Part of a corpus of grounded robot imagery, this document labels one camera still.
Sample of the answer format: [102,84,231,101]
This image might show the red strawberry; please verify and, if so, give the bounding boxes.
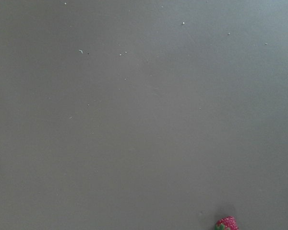
[214,216,239,230]

